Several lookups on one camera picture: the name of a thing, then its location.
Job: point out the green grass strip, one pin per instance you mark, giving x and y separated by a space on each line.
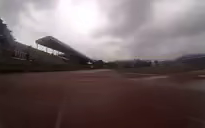
36 67

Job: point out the grandstand with slanted roof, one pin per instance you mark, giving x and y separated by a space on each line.
53 50

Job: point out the low distant buildings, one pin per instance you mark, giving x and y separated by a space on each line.
190 59

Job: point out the red running track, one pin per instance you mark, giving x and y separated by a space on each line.
103 100

